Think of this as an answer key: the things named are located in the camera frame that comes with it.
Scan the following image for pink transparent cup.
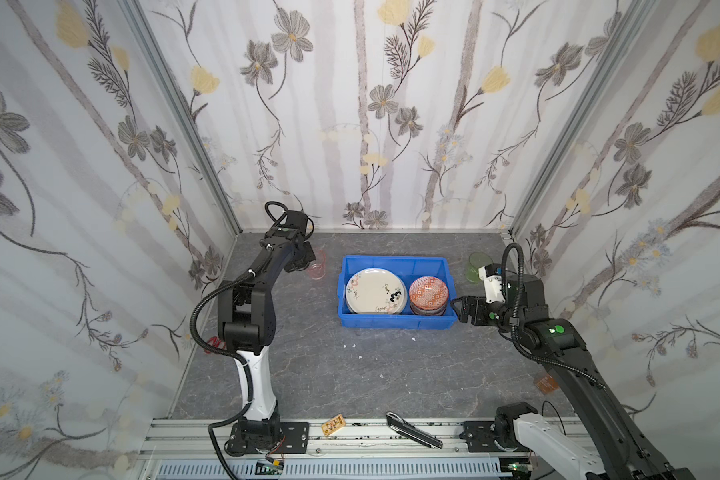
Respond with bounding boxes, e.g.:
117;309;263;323
306;249;327;280

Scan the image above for orange blue patterned bowl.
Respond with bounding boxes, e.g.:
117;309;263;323
408;276;449;316

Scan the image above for green transparent cup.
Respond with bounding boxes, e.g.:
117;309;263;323
465;252;493;283

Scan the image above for cream plate underneath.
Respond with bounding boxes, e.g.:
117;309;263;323
345;268;408;315

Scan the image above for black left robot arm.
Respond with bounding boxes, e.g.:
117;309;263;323
189;201;315;457

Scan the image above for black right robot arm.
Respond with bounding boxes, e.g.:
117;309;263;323
450;243;694;479

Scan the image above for blue plastic bin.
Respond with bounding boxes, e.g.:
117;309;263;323
337;255;457;330

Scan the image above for brown bottle black cap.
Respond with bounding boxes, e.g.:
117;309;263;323
534;374;560;395

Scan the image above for red scissors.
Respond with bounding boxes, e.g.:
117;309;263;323
204;336;226;354

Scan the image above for black folding tool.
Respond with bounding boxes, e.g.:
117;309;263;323
385;412;443;449

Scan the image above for small wooden block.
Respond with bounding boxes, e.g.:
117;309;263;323
321;414;346;436

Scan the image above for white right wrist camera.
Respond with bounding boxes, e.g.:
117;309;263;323
478;264;506;304

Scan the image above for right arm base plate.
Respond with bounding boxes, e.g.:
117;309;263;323
459;421;517;453

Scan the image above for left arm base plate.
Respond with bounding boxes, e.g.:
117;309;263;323
224;420;310;457

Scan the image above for white perforated cable tray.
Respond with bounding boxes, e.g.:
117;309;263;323
154;458;517;480

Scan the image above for aluminium rail frame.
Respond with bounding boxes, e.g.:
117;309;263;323
133;417;577;480

